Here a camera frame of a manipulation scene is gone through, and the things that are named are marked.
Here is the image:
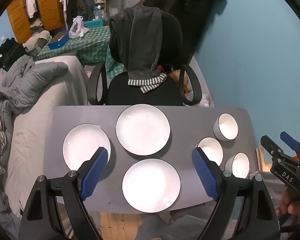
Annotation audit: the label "striped grey white cloth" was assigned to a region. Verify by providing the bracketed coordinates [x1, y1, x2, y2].
[128, 73, 167, 94]

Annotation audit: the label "dark grey fleece garment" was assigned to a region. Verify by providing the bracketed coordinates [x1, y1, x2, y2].
[109, 7, 163, 80]

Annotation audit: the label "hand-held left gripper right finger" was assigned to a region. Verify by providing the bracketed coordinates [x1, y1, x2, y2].
[191, 147, 282, 240]

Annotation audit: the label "wooden board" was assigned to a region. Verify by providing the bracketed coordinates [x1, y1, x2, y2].
[256, 145, 273, 173]

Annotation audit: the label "green checkered tablecloth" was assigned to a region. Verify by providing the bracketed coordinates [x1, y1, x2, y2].
[36, 26, 125, 78]

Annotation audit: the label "black office chair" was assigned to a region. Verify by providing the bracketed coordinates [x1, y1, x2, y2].
[87, 11, 203, 106]

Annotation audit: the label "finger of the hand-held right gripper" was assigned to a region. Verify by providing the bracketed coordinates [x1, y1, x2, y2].
[260, 135, 284, 159]
[279, 131, 300, 153]

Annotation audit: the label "dark clothes on rack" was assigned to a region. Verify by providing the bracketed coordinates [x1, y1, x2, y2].
[60, 0, 95, 28]

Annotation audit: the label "white plate with black rim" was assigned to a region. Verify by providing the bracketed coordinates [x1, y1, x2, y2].
[122, 158, 181, 213]
[116, 104, 171, 156]
[62, 124, 112, 172]

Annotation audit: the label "beige clothes pile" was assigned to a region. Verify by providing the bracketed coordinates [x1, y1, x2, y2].
[22, 30, 52, 52]

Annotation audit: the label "grey puffer jacket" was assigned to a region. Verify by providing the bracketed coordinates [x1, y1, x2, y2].
[0, 55, 69, 115]

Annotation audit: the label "orange louvred wardrobe door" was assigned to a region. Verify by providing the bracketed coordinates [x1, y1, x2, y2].
[6, 0, 32, 43]
[35, 0, 64, 32]

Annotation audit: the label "white bowl with black rim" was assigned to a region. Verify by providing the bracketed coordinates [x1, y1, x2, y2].
[195, 137, 224, 167]
[224, 152, 250, 179]
[213, 113, 239, 141]

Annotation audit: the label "orange bag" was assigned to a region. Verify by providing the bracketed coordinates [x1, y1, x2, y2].
[170, 69, 192, 97]

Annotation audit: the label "black hanging jacket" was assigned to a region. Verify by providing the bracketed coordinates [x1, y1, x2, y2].
[143, 0, 225, 55]

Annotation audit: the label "person's right hand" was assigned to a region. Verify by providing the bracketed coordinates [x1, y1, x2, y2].
[277, 189, 300, 216]

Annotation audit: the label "crumpled white bag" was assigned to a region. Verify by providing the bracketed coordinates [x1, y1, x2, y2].
[195, 94, 210, 108]

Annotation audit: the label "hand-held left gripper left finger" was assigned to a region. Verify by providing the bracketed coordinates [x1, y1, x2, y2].
[18, 147, 109, 240]

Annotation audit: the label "white hanging shirt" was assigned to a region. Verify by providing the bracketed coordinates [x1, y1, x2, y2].
[25, 0, 38, 19]

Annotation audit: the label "black garment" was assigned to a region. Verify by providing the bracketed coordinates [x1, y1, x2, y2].
[0, 38, 27, 70]

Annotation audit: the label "white plastic bag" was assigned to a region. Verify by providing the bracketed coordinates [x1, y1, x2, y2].
[69, 16, 89, 39]

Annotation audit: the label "bed with grey sheet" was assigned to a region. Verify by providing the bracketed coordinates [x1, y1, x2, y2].
[5, 55, 89, 210]

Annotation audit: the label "blue cardboard box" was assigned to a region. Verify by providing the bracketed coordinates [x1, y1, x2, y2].
[48, 31, 72, 50]

